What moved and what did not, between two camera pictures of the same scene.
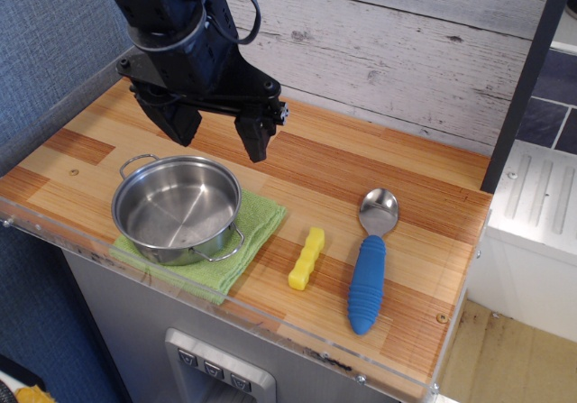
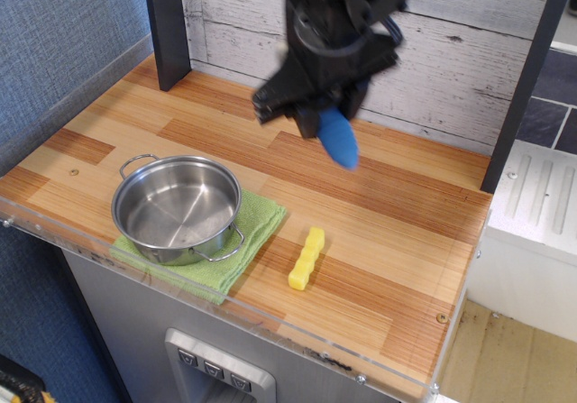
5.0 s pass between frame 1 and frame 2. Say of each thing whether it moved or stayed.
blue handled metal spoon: moved
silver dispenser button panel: stayed
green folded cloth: stayed
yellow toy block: stayed
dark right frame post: stayed
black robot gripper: moved
